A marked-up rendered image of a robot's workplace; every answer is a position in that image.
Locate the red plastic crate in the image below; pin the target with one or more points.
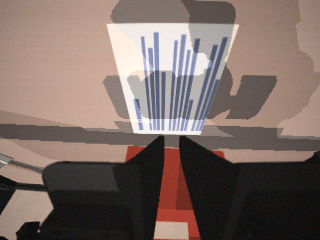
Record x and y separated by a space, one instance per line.
174 202

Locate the white sheet of paper with blue bars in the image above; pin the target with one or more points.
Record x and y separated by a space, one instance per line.
170 72

